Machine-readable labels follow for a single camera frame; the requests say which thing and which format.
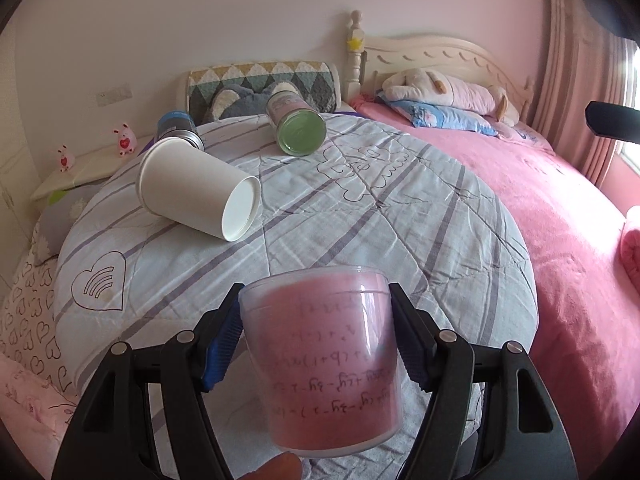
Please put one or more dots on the pink curtain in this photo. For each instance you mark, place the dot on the pink curtain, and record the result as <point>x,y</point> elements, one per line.
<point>585,63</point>

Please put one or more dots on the cream wooden bed headboard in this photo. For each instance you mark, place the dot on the cream wooden bed headboard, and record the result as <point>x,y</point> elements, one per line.
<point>371,59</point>

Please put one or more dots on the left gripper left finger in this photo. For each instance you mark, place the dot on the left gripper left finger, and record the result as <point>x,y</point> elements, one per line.
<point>222,330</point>

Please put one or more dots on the grey cat plush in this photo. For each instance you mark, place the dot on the grey cat plush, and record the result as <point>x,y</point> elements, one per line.
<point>238,101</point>

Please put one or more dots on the person's hand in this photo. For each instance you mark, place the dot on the person's hand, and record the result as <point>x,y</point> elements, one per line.
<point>286,466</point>

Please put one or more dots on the pink bed blanket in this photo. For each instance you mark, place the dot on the pink bed blanket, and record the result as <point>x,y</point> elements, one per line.
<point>587,346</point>

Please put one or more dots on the pink rabbit figurine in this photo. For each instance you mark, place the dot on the pink rabbit figurine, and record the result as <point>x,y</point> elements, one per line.
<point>126,140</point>
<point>66,159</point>

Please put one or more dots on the white paper cup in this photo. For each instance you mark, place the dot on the white paper cup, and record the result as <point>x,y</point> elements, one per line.
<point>183,184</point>

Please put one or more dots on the right pink rabbit figurine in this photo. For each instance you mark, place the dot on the right pink rabbit figurine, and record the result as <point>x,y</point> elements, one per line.
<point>126,140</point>

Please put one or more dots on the white wall socket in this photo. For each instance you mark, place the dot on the white wall socket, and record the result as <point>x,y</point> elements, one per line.
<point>113,95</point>

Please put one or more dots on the left pink rabbit figurine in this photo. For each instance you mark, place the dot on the left pink rabbit figurine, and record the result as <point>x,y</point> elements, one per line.
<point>66,159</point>

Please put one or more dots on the blue silver can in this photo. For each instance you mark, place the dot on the blue silver can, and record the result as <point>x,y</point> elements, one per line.
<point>181,125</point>

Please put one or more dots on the white pink plush pig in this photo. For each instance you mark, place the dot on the white pink plush pig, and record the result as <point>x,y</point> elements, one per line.
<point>433,87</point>

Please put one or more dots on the pink plastic cup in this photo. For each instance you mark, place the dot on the pink plastic cup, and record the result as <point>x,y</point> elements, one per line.
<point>323,347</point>

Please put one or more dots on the heart pattern sheet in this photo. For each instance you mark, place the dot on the heart pattern sheet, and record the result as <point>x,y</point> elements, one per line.
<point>28,327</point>

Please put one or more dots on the blue cartoon pillow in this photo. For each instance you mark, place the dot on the blue cartoon pillow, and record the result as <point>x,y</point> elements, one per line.
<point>424,115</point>

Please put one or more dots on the green pink cup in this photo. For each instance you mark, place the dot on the green pink cup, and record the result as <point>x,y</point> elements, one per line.
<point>298,128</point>

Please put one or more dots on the striped quilt table cover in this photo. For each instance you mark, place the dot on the striped quilt table cover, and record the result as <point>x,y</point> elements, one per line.
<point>371,196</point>

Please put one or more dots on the grey sun pattern cushion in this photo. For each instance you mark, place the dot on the grey sun pattern cushion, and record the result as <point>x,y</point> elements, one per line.
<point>58,216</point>

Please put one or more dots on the diamond pattern quilted headboard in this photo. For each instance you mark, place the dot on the diamond pattern quilted headboard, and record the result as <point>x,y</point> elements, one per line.
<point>317,81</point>

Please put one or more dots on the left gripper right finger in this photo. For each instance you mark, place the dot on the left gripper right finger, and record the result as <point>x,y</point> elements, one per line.
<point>434,358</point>

